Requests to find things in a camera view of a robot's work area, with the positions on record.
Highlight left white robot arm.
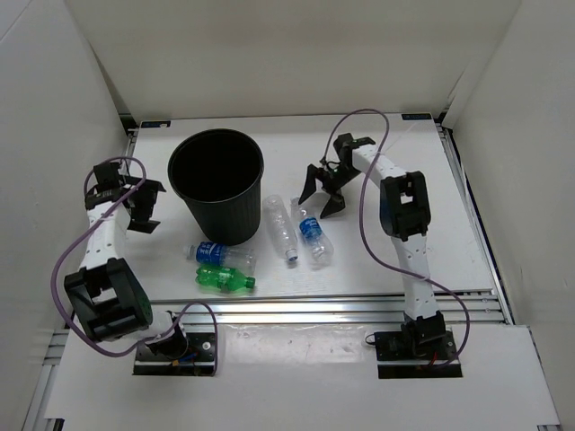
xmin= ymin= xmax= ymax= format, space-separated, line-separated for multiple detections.
xmin=64 ymin=158 xmax=189 ymax=360

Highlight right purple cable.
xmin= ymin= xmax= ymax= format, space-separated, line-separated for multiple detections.
xmin=325 ymin=108 xmax=472 ymax=367

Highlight black plastic waste bin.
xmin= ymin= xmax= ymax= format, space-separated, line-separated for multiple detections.
xmin=167 ymin=128 xmax=264 ymax=245

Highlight green plastic bottle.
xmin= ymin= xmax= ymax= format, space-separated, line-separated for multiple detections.
xmin=196 ymin=265 xmax=256 ymax=294

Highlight aluminium frame rail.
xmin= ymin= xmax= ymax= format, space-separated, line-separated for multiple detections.
xmin=44 ymin=291 xmax=513 ymax=329

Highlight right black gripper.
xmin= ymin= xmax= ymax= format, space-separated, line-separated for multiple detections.
xmin=299 ymin=164 xmax=362 ymax=219

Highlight clear bottle blue label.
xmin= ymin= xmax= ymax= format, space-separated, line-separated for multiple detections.
xmin=290 ymin=198 xmax=334 ymax=268

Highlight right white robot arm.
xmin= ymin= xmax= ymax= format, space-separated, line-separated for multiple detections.
xmin=298 ymin=134 xmax=449 ymax=365

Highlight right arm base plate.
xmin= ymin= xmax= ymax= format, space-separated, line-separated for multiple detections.
xmin=364 ymin=330 xmax=463 ymax=380

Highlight blue label bottle white cap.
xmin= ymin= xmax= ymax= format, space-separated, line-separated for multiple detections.
xmin=183 ymin=242 xmax=256 ymax=274

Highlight clear crushed plastic bottle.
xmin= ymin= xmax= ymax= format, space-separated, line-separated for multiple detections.
xmin=262 ymin=195 xmax=298 ymax=264

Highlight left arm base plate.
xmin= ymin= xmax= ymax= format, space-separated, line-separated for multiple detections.
xmin=132 ymin=327 xmax=217 ymax=377

